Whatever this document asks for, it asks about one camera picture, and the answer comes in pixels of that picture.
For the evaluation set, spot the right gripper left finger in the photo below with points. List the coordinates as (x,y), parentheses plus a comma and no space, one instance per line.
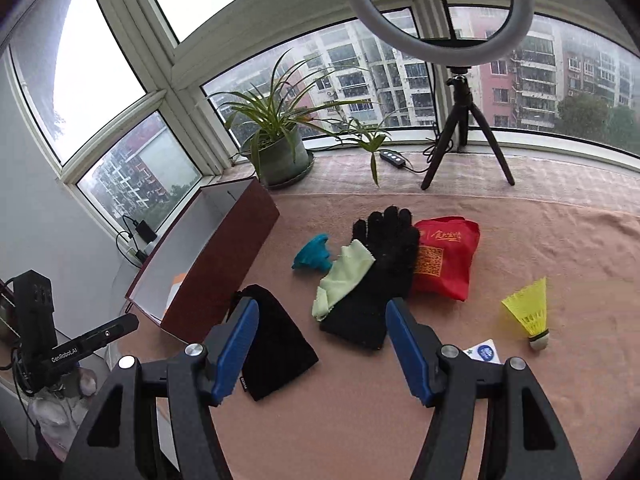
(151,420)

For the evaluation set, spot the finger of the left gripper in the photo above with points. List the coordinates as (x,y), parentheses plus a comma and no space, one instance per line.
(82,346)

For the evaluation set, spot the yellow shuttlecock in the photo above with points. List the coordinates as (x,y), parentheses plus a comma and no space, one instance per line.
(529,307)

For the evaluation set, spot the black fabric pouch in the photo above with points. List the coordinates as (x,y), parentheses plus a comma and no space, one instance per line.
(279,352)

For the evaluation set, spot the red fabric bag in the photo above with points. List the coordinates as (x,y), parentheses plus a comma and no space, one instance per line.
(446,249)

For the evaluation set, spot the black knit glove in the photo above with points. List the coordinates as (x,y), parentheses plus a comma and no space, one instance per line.
(393,241)

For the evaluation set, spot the light green cleaning cloth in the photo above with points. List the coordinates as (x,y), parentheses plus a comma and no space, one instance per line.
(347,271)

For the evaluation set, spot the blue collapsible silicone funnel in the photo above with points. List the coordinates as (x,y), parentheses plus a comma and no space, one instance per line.
(314,255)

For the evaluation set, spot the left white gloved hand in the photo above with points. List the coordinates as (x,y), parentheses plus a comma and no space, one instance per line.
(60,417)

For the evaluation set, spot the white blue round sticker card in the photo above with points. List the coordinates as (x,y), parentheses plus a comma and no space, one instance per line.
(485,351)

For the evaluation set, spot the white power strip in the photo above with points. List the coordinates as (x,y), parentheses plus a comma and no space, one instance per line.
(140,253)

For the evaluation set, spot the black charger adapter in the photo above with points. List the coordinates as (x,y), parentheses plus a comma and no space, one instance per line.
(145,232)

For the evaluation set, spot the dark red cardboard box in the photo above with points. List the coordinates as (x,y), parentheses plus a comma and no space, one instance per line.
(214,240)

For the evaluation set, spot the pink towel mat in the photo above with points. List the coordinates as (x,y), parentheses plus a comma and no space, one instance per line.
(352,415)

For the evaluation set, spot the potted spider plant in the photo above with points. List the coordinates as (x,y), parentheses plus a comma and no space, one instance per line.
(278,115)

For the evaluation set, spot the black inline remote controller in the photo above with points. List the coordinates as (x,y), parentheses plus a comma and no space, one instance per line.
(392,158)

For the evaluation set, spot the white ring light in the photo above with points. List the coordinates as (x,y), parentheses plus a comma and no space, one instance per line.
(450,51)

